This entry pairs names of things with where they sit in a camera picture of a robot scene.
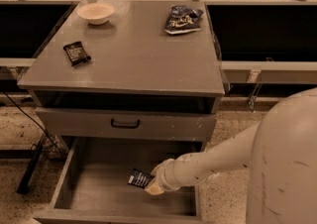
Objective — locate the black snack bar wrapper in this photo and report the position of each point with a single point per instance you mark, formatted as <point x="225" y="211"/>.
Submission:
<point x="76" y="53"/>

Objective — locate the white bowl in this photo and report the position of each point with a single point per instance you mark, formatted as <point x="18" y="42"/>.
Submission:
<point x="96" y="13"/>

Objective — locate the grey drawer cabinet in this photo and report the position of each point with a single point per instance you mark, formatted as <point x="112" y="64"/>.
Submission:
<point x="135" y="65"/>

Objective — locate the grey open lower drawer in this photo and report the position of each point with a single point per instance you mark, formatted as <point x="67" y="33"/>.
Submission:
<point x="93" y="186"/>

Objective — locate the black power strip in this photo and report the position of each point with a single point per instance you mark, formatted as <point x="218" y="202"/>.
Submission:
<point x="23" y="187"/>

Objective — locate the blue rxbar blueberry bar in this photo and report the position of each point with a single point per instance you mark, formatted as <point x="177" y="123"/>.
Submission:
<point x="139" y="178"/>

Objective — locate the grey upper drawer black handle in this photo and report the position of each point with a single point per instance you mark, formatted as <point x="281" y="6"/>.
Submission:
<point x="127" y="124"/>

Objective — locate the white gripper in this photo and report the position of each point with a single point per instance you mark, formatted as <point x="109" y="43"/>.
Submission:
<point x="162" y="175"/>

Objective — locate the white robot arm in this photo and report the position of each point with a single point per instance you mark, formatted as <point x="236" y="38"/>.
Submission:
<point x="280" y="152"/>

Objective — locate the blue chip bag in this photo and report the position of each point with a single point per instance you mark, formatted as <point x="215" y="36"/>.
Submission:
<point x="183" y="19"/>

